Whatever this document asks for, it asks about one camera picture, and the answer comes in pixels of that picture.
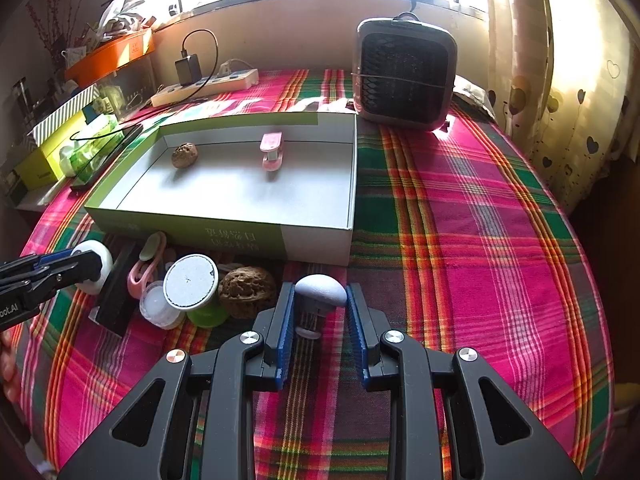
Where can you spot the person's left hand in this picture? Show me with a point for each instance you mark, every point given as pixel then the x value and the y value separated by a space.
pixel 5 360

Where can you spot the brown walnut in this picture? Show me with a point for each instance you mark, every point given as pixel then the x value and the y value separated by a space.
pixel 247 292
pixel 185 156

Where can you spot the yellow-green box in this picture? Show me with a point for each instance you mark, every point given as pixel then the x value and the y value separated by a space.
pixel 40 160

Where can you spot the pink green plaid blanket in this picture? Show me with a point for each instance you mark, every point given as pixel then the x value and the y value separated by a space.
pixel 450 210

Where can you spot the orange box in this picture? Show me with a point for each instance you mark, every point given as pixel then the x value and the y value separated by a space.
pixel 110 55

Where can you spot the green printed packet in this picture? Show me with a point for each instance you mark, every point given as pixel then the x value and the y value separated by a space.
pixel 102 109

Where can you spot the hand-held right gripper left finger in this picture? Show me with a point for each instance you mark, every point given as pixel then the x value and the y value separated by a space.
pixel 285 332

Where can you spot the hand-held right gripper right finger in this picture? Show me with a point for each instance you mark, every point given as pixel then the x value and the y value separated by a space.
pixel 357 335

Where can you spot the white tea light candle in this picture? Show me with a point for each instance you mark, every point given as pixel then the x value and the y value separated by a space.
pixel 155 307

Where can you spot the white power plug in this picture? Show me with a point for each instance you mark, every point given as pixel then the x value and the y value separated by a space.
pixel 228 67

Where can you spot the black rectangular box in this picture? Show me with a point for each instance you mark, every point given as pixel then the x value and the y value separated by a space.
pixel 117 300

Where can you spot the green spool with white top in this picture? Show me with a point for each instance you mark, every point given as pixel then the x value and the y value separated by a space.
pixel 190 280

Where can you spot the white power strip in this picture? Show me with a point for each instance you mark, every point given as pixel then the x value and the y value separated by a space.
pixel 225 84

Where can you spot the red blossom branches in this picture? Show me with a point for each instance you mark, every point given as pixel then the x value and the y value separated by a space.
pixel 50 30

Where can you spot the pile of papers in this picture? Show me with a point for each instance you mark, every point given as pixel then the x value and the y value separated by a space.
pixel 117 12

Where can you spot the green white cardboard box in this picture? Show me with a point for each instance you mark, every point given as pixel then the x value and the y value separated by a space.
pixel 240 195

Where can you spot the white grey saucer toy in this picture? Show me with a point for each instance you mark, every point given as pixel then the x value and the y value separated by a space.
pixel 102 262

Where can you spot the striped box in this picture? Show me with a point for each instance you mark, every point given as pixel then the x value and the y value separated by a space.
pixel 60 110

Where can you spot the black smartphone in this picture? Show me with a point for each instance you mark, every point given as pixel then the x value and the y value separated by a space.
pixel 107 157

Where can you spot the pink carabiner clip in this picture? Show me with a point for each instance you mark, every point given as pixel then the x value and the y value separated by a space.
pixel 142 275

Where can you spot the pink portable heater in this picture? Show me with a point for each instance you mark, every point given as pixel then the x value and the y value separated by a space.
pixel 400 70

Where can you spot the small dark rectangular object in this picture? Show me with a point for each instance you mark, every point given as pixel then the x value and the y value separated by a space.
pixel 446 124

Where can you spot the grey mushroom-shaped knob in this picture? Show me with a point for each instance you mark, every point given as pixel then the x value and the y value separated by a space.
pixel 320 290

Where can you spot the green tissue pack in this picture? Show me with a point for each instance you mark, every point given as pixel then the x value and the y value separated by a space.
pixel 85 152

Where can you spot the heart print curtain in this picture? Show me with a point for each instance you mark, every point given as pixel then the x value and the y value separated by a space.
pixel 575 85

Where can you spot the black charger adapter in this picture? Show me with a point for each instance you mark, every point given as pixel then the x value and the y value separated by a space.
pixel 187 71

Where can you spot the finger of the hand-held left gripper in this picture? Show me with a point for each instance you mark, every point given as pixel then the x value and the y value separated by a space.
pixel 82 270
pixel 55 260

